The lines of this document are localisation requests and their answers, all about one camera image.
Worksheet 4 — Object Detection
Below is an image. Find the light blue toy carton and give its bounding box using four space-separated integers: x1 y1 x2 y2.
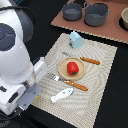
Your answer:
69 31 82 49

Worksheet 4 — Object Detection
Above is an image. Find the red toy tomato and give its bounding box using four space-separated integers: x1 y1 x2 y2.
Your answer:
67 62 79 75

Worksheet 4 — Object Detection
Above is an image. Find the beige woven placemat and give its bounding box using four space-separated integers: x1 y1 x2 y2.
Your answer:
33 33 117 128

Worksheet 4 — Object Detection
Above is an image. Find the small grey pot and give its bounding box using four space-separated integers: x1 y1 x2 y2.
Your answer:
62 2 82 21

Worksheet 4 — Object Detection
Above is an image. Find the pink wooden tray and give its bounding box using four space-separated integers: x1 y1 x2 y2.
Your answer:
51 1 128 43

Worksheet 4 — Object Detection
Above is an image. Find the round wooden plate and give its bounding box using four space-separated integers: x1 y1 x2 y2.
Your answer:
58 57 86 80

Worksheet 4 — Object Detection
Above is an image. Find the beige bowl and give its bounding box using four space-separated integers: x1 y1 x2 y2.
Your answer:
121 7 128 31

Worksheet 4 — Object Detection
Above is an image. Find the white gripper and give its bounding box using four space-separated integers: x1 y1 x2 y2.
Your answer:
0 57 47 115

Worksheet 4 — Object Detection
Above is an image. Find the knife with wooden handle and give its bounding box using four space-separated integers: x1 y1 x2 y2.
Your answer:
61 52 100 65

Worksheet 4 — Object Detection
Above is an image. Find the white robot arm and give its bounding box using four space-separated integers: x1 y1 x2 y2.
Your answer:
0 6 47 115

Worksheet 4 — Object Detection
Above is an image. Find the fork with wooden handle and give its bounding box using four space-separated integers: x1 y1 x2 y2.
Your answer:
46 73 88 91

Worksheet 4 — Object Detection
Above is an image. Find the large grey pot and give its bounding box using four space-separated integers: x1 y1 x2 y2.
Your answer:
84 2 110 27

